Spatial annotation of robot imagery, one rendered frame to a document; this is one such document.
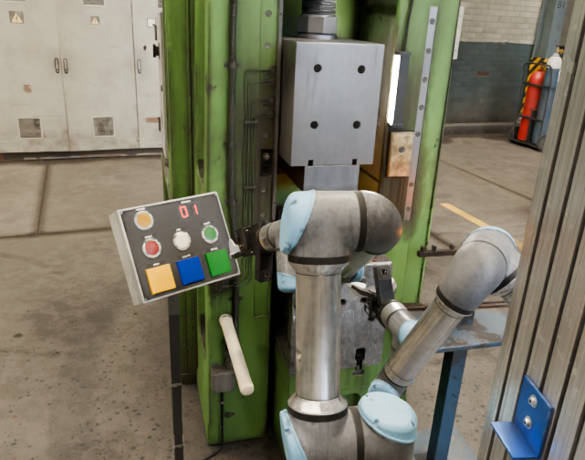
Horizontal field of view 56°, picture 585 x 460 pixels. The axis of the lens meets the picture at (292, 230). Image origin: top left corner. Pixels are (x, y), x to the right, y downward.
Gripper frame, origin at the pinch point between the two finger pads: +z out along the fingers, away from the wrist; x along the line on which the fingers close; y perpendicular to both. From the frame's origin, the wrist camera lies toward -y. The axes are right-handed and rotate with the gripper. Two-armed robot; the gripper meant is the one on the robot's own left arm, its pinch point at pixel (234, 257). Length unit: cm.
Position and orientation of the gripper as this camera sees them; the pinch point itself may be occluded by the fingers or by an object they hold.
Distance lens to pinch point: 168.1
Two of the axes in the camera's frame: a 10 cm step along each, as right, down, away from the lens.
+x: -7.6, 2.0, -6.1
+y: -2.8, -9.6, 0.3
